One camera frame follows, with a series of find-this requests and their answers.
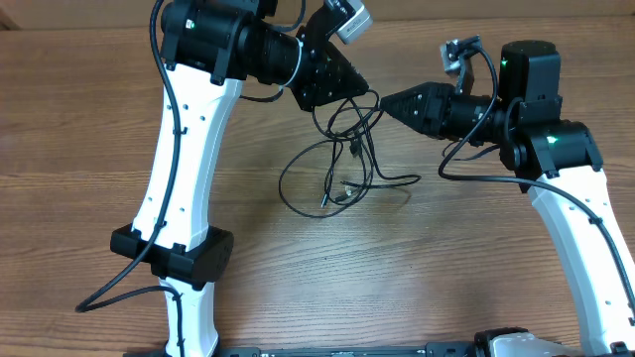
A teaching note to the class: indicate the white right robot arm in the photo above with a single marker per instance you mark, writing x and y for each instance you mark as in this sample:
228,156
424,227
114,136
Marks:
553,160

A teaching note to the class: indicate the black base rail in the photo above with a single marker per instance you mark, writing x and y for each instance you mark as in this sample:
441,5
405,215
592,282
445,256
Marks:
431,349

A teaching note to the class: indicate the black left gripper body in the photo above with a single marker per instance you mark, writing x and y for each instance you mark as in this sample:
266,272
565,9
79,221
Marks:
314,79

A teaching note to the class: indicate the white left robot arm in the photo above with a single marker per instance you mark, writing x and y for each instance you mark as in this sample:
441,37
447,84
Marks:
208,49

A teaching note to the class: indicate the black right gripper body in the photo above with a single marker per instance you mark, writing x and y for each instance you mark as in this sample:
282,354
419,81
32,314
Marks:
441,124

